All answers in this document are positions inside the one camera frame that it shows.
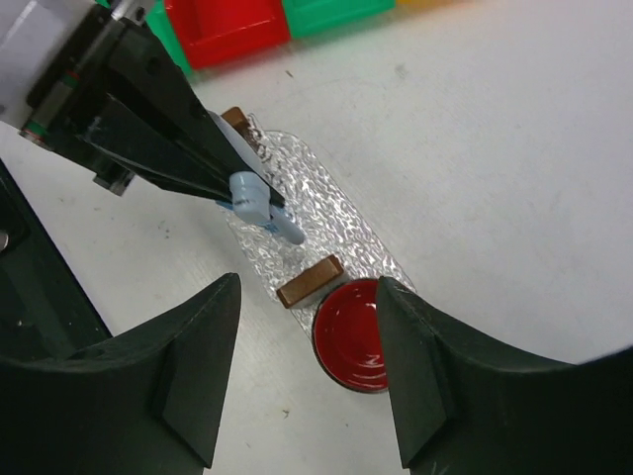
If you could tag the red plastic bin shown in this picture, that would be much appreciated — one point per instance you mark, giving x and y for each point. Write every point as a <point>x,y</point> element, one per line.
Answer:
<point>212,32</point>

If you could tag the green plastic bin upper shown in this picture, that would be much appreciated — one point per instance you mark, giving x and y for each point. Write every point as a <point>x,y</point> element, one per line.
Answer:
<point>308,17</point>

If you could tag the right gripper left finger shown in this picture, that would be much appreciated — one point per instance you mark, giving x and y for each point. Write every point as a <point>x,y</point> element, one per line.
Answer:
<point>147,401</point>

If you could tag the red cup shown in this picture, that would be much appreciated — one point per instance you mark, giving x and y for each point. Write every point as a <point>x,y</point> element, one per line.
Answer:
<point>346,340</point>

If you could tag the green plastic bin lower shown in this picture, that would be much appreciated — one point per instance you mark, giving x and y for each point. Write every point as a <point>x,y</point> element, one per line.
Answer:
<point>159,23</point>

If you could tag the white toothbrush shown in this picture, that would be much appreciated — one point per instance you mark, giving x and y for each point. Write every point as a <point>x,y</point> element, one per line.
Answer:
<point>251,200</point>

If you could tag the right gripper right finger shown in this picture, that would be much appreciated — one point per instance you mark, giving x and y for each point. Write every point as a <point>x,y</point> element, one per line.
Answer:
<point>464,402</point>

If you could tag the green plastic bin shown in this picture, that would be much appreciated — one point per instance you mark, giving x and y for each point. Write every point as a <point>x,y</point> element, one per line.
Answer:
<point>159,23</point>
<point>308,17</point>

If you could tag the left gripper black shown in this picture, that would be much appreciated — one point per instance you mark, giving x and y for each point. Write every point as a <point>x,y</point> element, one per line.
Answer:
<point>152,124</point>

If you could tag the yellow plastic bin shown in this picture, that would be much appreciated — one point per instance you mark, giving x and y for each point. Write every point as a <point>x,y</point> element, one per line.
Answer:
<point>428,5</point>

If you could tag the white toothpaste tube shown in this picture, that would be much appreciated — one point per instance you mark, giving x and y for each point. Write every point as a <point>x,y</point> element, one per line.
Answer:
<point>242,156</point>

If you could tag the clear glass tray wooden handles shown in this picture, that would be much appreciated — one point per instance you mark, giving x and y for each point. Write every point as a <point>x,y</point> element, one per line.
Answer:
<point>316,204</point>

